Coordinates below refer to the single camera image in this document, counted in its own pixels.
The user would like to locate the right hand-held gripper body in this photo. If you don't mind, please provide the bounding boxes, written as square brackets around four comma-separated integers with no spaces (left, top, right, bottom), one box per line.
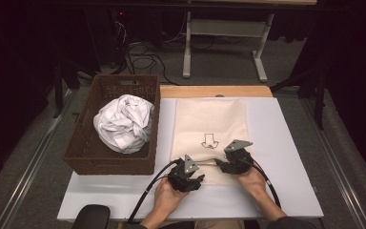
[223,139,254,176]

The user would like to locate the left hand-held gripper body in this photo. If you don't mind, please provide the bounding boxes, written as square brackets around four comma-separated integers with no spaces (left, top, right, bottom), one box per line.
[167,155,201,194]

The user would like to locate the cream mesh laundry bag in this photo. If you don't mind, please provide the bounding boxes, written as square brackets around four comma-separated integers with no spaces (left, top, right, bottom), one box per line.
[170,97,250,187]

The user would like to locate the white shirt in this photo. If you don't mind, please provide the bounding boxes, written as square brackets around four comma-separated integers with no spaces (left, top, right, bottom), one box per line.
[92,94,155,155]

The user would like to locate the brown wicker basket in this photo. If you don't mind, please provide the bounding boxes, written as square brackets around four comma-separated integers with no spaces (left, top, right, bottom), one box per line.
[62,74,161,176]

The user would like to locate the person's left hand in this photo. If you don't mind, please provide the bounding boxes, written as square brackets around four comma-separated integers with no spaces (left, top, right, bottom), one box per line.
[153,177,190,220]

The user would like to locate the person's right hand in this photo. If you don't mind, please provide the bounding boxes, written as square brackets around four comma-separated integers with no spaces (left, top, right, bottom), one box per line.
[237,166,267,199]

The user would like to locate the person's beige pants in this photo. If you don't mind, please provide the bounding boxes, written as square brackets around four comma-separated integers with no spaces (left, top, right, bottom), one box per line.
[193,219,246,229]

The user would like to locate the black chair armrest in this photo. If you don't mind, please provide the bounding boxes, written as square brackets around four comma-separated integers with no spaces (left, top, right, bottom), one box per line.
[71,203,112,229]

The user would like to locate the black metal stand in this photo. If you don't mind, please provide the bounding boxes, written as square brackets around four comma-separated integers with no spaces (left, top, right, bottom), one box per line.
[52,60,80,119]
[270,68,328,131]

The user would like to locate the dark equipment with red light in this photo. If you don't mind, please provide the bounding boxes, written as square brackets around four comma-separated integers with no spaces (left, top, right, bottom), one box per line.
[85,8,132,73]

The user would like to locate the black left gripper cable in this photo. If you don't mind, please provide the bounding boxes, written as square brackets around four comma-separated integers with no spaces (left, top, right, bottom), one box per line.
[127,159,180,225]

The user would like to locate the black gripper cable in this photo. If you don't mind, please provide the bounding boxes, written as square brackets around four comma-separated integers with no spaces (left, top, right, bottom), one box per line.
[127,159,180,225]
[252,160,282,209]

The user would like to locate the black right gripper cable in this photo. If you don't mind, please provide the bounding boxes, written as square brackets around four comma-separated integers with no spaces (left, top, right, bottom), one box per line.
[252,160,282,209]

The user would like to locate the aluminium floor rail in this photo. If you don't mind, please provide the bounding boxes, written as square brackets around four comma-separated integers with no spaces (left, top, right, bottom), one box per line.
[0,90,77,229]
[301,98,366,229]

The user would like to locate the black floor cables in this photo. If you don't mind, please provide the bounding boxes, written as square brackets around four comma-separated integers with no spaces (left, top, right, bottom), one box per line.
[112,18,180,86]

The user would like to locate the white metal frame desk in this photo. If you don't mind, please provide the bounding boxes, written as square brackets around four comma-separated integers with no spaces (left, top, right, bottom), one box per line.
[182,0,318,83]

